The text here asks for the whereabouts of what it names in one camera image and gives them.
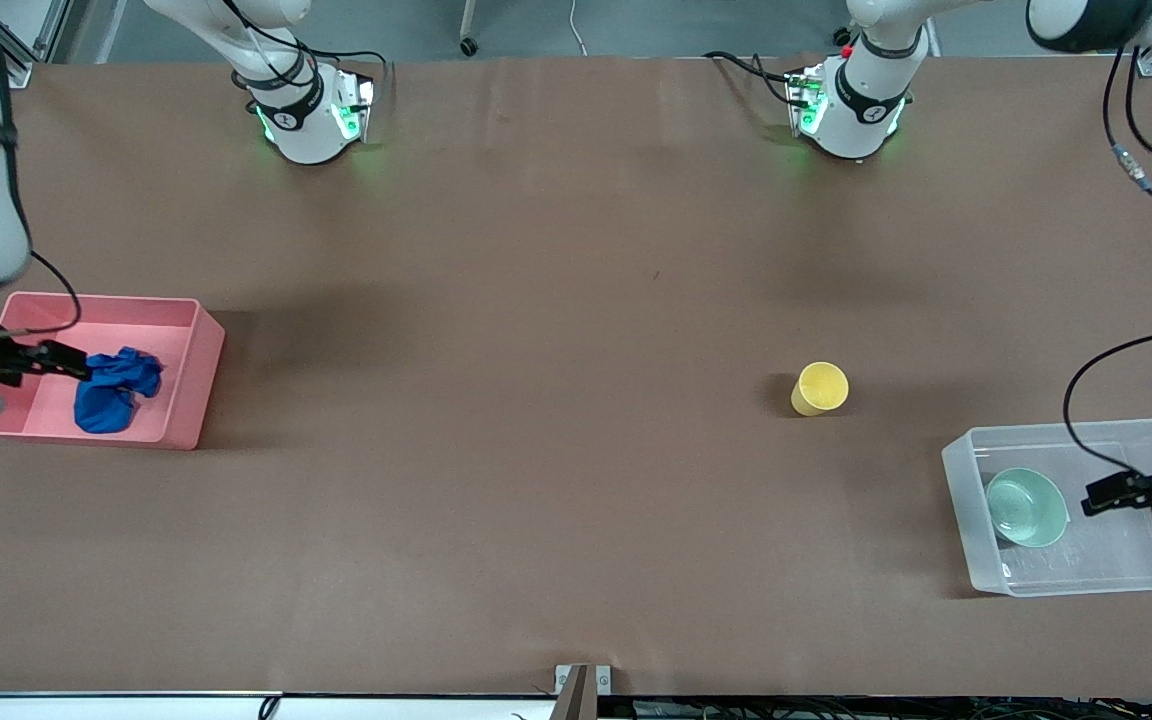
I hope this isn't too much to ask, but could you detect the blue cloth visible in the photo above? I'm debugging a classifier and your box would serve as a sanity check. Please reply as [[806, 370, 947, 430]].
[[73, 347, 164, 435]]

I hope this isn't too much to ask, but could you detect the mint green bowl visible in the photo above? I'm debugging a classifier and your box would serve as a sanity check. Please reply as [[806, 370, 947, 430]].
[[985, 467, 1071, 549]]

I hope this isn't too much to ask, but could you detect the yellow plastic cup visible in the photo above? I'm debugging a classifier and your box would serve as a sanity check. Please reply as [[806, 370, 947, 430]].
[[790, 361, 850, 418]]

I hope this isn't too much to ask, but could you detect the clear plastic box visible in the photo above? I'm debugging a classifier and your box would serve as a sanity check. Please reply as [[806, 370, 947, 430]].
[[941, 417, 1152, 598]]

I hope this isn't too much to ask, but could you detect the pink plastic bin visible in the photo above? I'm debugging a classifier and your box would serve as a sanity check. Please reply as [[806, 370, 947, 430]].
[[0, 291, 227, 451]]

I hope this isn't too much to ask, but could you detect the white table edge bar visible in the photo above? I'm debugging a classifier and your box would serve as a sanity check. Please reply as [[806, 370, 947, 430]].
[[0, 690, 559, 720]]

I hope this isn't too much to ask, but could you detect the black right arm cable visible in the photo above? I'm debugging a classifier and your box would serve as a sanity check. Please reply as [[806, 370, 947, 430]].
[[0, 250, 83, 343]]

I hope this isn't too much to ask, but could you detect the aluminium frame profile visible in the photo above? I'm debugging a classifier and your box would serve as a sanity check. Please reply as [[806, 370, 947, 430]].
[[0, 0, 72, 89]]

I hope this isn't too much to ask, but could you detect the grey metal table bracket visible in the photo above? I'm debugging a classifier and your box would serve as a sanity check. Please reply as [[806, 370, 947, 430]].
[[554, 664, 613, 720]]

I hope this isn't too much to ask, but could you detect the black left base cable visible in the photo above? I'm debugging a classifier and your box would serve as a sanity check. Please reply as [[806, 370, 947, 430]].
[[703, 50, 799, 104]]

